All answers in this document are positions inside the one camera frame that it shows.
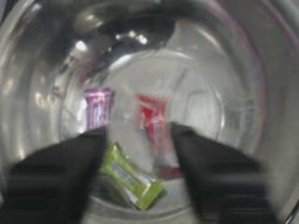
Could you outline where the steel bowl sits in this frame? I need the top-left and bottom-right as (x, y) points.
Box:
(0, 0), (299, 224)

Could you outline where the green candy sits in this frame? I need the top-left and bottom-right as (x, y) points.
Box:
(97, 142), (164, 212)

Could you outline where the red candy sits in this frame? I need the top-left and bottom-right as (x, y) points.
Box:
(135, 93), (184, 180)

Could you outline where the purple candy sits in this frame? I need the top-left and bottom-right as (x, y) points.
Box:
(81, 86), (117, 133)

